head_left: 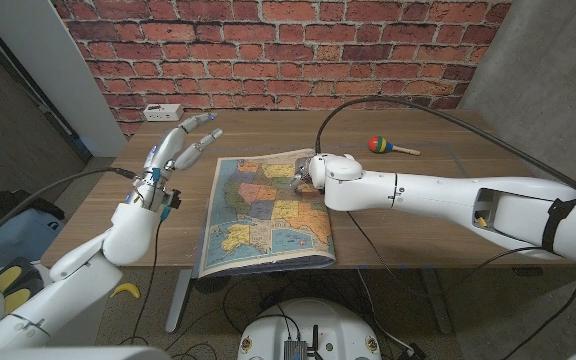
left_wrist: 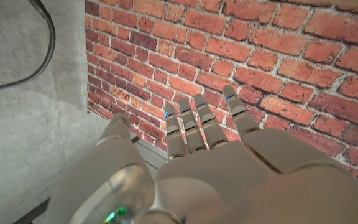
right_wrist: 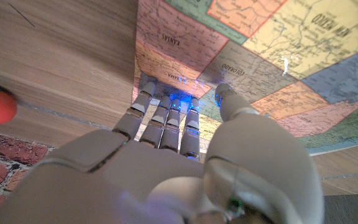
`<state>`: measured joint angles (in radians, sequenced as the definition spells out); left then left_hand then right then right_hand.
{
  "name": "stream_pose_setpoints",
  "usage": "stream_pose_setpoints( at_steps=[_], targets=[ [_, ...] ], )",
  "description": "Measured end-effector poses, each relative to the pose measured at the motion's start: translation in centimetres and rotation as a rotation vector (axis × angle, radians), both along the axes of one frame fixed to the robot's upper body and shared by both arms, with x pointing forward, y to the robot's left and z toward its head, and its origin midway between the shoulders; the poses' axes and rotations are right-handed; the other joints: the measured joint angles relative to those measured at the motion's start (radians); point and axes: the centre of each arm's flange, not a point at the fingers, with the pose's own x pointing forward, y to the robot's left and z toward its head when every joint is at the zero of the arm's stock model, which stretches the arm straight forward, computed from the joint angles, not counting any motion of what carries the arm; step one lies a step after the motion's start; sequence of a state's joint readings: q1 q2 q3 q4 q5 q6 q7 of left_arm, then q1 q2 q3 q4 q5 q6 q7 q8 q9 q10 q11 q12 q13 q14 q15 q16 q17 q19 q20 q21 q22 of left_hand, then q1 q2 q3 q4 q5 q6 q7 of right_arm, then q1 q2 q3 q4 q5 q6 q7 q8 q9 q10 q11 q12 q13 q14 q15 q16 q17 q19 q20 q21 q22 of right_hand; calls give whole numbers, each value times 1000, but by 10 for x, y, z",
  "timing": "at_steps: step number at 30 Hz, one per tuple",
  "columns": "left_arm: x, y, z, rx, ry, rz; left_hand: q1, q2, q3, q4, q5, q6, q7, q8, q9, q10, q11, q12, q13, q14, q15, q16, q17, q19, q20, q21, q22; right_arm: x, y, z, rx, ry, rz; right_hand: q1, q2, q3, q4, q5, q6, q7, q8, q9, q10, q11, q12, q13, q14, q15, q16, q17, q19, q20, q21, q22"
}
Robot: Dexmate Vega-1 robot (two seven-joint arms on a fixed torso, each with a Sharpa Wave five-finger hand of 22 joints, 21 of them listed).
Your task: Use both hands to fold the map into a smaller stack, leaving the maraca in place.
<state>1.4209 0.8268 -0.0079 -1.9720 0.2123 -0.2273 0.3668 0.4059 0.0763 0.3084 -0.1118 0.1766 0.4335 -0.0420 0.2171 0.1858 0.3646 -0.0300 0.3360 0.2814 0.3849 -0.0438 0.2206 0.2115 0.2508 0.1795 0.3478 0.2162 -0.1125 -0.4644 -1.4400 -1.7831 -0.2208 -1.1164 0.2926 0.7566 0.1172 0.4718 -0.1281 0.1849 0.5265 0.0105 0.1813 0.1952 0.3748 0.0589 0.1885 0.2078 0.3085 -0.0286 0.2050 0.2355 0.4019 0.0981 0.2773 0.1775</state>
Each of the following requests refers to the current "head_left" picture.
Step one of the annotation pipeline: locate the black cloth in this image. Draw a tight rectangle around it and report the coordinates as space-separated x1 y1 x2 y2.
0 189 67 237

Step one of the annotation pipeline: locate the yellow banana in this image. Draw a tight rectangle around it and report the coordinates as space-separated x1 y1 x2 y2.
109 282 142 300

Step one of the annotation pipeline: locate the black and yellow foot pedal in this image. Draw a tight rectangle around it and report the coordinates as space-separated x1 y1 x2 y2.
0 257 45 317

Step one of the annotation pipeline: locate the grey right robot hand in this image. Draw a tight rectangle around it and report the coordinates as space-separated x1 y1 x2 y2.
290 156 319 194

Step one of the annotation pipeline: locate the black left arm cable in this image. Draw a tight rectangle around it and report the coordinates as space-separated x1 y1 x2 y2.
0 167 139 256

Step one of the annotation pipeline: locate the black floor fan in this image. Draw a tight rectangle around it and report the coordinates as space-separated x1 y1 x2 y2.
193 276 233 295

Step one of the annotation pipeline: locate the grey electronics box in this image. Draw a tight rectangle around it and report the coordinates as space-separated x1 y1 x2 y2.
282 339 308 360

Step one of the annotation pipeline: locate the red brick printed backdrop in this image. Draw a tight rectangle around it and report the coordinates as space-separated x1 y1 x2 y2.
52 0 514 137

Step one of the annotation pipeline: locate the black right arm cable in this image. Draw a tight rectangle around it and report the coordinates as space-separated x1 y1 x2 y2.
314 96 576 201

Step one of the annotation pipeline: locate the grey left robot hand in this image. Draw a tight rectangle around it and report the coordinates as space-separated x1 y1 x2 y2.
126 112 224 211

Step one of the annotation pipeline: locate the white robot torso base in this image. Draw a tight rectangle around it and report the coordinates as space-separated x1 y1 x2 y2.
237 298 383 360

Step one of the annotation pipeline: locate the blue plastic bin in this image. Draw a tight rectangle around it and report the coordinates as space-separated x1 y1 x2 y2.
0 207 64 271

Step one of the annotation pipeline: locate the white power outlet box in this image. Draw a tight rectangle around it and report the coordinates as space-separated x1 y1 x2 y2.
142 103 185 123

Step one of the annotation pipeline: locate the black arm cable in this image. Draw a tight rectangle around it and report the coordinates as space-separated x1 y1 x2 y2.
0 167 139 256
314 96 576 201

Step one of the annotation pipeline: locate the grey table leg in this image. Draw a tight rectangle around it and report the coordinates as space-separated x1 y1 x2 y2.
420 269 454 335

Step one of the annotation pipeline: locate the colourful striped wooden maraca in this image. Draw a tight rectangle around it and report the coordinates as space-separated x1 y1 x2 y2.
367 135 422 157

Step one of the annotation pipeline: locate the white table leg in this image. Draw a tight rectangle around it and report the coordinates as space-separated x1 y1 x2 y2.
165 268 194 335

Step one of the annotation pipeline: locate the printed United States map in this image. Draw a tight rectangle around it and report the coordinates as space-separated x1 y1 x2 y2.
191 148 337 280

